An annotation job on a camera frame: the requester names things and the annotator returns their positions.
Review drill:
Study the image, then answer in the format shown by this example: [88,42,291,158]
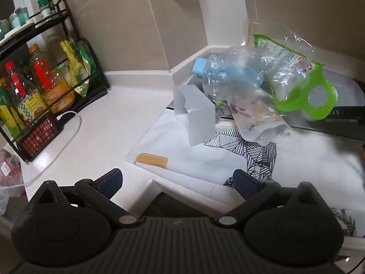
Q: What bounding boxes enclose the clear spout pouch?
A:
[231,100,291,146]

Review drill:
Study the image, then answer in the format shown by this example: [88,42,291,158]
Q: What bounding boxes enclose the clear plastic bottle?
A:
[192,46,275,103]

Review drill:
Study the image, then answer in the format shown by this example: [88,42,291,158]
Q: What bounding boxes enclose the green handled plastic bag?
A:
[253,33,338,120]

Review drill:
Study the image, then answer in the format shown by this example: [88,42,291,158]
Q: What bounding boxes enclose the patterned white table mat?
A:
[125,108,364,237]

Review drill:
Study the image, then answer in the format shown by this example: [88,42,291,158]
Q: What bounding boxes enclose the pink plastic bag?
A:
[0,148,25,215]

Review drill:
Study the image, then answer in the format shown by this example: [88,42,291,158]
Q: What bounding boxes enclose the grey paper box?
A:
[173,85,215,146]

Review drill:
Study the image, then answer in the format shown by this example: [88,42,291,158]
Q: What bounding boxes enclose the oil bottle red label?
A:
[29,44,75,113]

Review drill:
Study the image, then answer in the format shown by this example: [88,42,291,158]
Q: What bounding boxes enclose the yellow green bottle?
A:
[1,77,25,138]

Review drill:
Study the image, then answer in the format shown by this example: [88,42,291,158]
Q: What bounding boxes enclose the yellow green snack bag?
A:
[60,39,98,98]

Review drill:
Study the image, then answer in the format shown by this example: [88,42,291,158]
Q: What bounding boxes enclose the black metal spice rack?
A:
[1,0,110,163]

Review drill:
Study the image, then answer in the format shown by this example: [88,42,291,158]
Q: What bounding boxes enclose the sauce bottle red cap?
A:
[4,60,49,125]

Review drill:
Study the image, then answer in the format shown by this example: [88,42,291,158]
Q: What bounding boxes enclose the clear zip bag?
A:
[241,18,288,46]

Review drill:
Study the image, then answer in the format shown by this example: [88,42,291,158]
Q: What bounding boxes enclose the green ceramic cups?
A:
[1,7,29,40]

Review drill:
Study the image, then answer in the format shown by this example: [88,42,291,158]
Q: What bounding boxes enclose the green cap spice jar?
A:
[38,0,56,19]

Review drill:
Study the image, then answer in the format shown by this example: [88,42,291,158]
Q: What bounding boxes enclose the white charging cable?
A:
[21,111,82,187]

